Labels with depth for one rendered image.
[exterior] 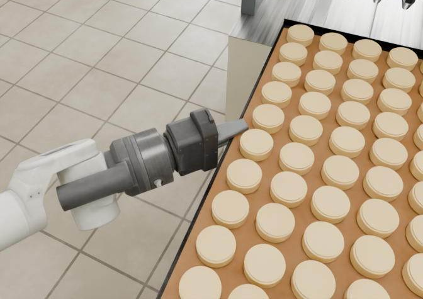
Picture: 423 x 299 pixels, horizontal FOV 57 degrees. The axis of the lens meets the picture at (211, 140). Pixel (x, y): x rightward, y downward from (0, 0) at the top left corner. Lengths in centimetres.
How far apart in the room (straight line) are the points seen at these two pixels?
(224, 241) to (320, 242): 12
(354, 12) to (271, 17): 23
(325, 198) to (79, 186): 33
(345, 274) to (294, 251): 7
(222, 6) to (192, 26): 29
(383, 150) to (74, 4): 247
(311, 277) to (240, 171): 17
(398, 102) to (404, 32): 50
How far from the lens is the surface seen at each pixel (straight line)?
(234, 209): 52
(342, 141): 62
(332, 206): 55
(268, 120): 62
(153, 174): 56
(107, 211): 58
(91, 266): 164
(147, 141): 56
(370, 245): 54
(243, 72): 112
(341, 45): 78
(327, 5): 110
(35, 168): 53
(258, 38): 105
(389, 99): 70
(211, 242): 50
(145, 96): 209
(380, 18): 116
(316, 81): 69
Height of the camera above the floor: 148
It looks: 52 degrees down
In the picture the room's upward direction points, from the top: straight up
